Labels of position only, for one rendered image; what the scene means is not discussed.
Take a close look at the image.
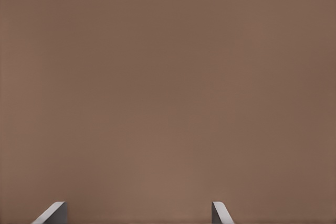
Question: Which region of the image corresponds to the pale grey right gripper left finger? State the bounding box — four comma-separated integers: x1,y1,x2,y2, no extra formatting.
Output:
30,201,68,224

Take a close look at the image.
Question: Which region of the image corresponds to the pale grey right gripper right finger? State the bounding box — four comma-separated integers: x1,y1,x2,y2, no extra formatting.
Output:
212,201,234,224

